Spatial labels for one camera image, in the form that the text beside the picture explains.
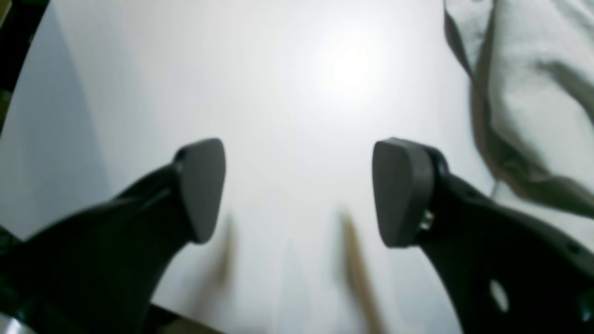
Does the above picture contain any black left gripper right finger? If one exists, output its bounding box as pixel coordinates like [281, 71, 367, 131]
[373, 138, 594, 334]

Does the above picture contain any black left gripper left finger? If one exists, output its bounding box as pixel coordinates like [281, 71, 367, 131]
[1, 139, 226, 334]

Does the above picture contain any beige t-shirt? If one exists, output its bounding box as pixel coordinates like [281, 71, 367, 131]
[444, 0, 593, 218]

